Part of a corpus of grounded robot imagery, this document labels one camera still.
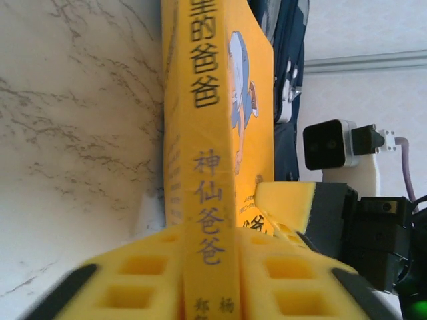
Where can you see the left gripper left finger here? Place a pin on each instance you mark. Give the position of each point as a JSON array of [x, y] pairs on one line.
[[133, 283]]

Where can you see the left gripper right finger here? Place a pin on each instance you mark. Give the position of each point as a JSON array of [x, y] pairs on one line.
[[300, 286]]

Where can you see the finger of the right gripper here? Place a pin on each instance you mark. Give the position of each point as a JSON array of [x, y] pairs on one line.
[[300, 203]]

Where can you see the orange book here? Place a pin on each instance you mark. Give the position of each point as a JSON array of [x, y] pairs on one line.
[[207, 133]]

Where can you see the navy blue backpack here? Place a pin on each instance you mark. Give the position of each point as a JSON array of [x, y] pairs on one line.
[[287, 50]]

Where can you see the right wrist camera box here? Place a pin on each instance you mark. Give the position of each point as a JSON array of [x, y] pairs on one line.
[[328, 145]]

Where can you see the aluminium frame post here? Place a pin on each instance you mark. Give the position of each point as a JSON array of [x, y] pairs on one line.
[[367, 61]]

